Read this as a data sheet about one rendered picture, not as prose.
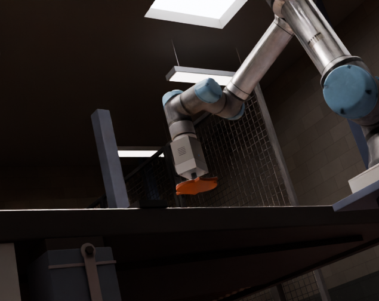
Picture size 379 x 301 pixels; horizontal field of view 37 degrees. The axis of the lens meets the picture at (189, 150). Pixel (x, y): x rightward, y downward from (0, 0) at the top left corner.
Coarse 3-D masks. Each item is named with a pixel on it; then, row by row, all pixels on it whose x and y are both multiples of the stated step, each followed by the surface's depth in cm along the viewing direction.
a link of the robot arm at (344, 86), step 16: (272, 0) 152; (288, 0) 149; (304, 0) 147; (288, 16) 149; (304, 16) 145; (320, 16) 144; (304, 32) 144; (320, 32) 141; (304, 48) 146; (320, 48) 140; (336, 48) 138; (320, 64) 140; (336, 64) 134; (352, 64) 133; (336, 80) 132; (352, 80) 130; (368, 80) 128; (336, 96) 132; (352, 96) 129; (368, 96) 128; (336, 112) 135; (352, 112) 130; (368, 112) 131
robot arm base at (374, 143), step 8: (376, 128) 139; (368, 136) 142; (376, 136) 139; (368, 144) 142; (376, 144) 138; (368, 152) 142; (376, 152) 137; (368, 160) 142; (376, 160) 137; (368, 168) 141
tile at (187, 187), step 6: (192, 180) 160; (198, 180) 159; (204, 180) 161; (210, 180) 162; (216, 180) 163; (180, 186) 160; (186, 186) 162; (192, 186) 163; (198, 186) 164; (204, 186) 166; (210, 186) 167; (180, 192) 165; (186, 192) 167; (192, 192) 168; (198, 192) 170
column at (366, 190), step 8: (376, 184) 129; (360, 192) 133; (368, 192) 131; (376, 192) 131; (344, 200) 137; (352, 200) 135; (360, 200) 135; (368, 200) 137; (376, 200) 139; (336, 208) 139; (344, 208) 139; (352, 208) 141; (360, 208) 143; (368, 208) 146
